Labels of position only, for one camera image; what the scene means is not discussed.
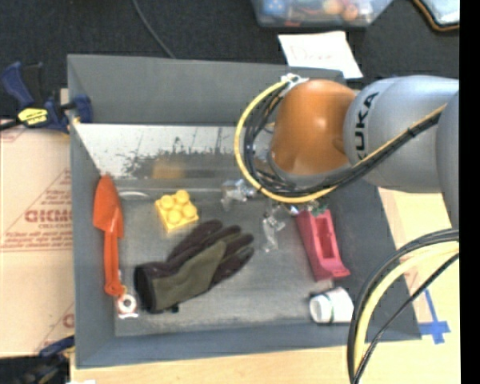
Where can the orange toy shovel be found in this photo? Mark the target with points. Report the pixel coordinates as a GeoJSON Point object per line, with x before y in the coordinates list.
{"type": "Point", "coordinates": [109, 214]}

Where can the brown cardboard board, red print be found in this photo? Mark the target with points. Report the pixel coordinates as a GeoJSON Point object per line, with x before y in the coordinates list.
{"type": "Point", "coordinates": [32, 182]}

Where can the pink hollow block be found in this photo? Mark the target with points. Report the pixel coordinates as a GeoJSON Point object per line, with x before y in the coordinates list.
{"type": "Point", "coordinates": [318, 246]}

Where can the grey metal bin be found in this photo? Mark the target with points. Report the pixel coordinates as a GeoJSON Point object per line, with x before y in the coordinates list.
{"type": "Point", "coordinates": [264, 294]}

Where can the yellow toy building brick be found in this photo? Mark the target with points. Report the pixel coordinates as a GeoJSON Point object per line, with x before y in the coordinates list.
{"type": "Point", "coordinates": [177, 212]}

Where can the white plastic bottle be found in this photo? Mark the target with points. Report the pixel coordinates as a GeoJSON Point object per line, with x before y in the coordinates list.
{"type": "Point", "coordinates": [331, 305]}

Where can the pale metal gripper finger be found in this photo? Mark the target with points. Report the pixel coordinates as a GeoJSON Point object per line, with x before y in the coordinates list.
{"type": "Point", "coordinates": [235, 193]}
{"type": "Point", "coordinates": [273, 227]}

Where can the dark brown and olive glove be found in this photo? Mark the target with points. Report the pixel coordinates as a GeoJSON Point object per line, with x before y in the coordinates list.
{"type": "Point", "coordinates": [192, 268]}

